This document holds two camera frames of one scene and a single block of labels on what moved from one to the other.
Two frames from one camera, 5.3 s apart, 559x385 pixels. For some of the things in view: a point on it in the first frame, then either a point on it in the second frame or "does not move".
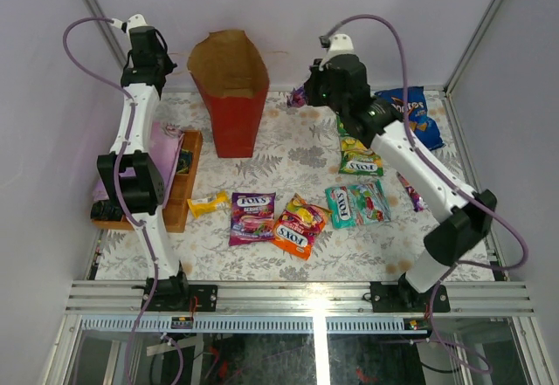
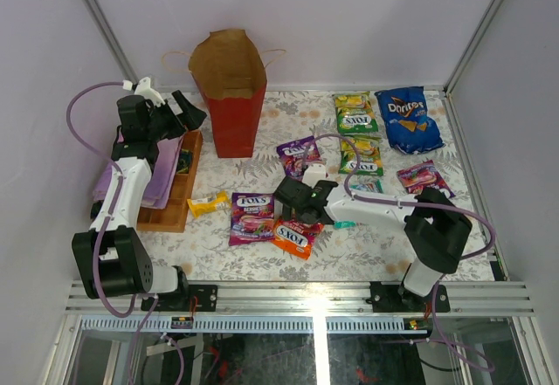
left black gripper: (148, 69) -> (173, 114)
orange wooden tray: (176, 210) does not move
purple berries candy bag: (252, 216) does not move
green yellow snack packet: (356, 159) does not move
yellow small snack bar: (198, 206) does not move
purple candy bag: (297, 98) -> (297, 154)
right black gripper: (314, 77) -> (287, 212)
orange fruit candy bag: (296, 228) does not move
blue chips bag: (423, 126) does not move
